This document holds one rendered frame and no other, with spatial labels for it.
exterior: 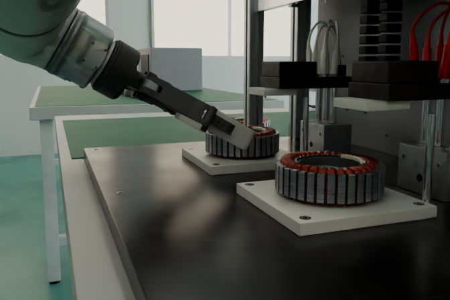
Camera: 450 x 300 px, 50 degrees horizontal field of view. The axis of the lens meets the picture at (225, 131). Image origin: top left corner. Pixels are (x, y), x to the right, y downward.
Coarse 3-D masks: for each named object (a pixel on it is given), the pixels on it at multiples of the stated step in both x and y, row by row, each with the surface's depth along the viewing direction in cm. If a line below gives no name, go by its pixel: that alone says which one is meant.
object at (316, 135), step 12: (312, 120) 80; (312, 132) 77; (324, 132) 73; (336, 132) 74; (348, 132) 75; (300, 144) 80; (312, 144) 77; (324, 144) 74; (336, 144) 74; (348, 144) 75
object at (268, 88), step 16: (272, 64) 72; (288, 64) 70; (304, 64) 71; (272, 80) 72; (288, 80) 70; (304, 80) 71; (320, 80) 72; (336, 80) 73; (320, 96) 78; (336, 96) 74; (320, 112) 79; (336, 112) 75
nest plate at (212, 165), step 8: (184, 152) 76; (192, 152) 74; (200, 152) 74; (280, 152) 74; (288, 152) 74; (192, 160) 72; (200, 160) 68; (208, 160) 68; (216, 160) 68; (224, 160) 68; (232, 160) 68; (240, 160) 68; (248, 160) 68; (256, 160) 68; (264, 160) 68; (272, 160) 68; (208, 168) 65; (216, 168) 64; (224, 168) 64; (232, 168) 65; (240, 168) 65; (248, 168) 66; (256, 168) 66; (264, 168) 66; (272, 168) 67
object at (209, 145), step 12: (264, 132) 69; (276, 132) 72; (216, 144) 69; (228, 144) 68; (252, 144) 67; (264, 144) 68; (276, 144) 70; (216, 156) 70; (228, 156) 68; (240, 156) 68; (252, 156) 68; (264, 156) 69
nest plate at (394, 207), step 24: (240, 192) 54; (264, 192) 51; (384, 192) 51; (288, 216) 43; (312, 216) 43; (336, 216) 43; (360, 216) 43; (384, 216) 44; (408, 216) 45; (432, 216) 46
